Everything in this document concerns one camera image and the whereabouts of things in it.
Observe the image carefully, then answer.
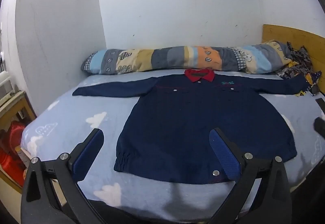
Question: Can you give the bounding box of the dark patterned cloth with yellow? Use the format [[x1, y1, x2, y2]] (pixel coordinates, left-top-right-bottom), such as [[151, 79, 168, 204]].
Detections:
[[277, 42, 323, 97]]

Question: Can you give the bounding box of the wooden cabinet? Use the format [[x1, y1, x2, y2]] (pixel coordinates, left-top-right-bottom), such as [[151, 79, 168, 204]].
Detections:
[[0, 91, 37, 194]]

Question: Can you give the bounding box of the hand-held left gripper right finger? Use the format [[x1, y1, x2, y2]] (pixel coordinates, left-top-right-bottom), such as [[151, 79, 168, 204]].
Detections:
[[209, 128, 292, 224]]

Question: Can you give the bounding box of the wooden headboard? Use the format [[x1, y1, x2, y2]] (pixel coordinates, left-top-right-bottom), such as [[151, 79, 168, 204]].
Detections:
[[262, 24, 325, 72]]

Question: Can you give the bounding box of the navy jacket with red collar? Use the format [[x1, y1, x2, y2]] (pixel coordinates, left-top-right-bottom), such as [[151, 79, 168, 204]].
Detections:
[[72, 69, 314, 185]]

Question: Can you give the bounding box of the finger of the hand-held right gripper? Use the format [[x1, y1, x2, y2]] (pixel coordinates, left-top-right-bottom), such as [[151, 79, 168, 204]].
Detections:
[[313, 117, 325, 138]]

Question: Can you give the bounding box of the light blue cloud bed sheet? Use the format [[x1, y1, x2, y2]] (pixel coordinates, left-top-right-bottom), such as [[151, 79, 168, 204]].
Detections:
[[20, 72, 325, 214]]

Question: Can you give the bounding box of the rolled patchwork quilt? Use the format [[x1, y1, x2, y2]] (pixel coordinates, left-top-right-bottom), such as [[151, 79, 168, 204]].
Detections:
[[81, 40, 295, 75]]

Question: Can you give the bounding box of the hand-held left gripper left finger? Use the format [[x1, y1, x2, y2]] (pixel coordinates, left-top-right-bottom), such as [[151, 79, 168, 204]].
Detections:
[[21, 128, 107, 224]]

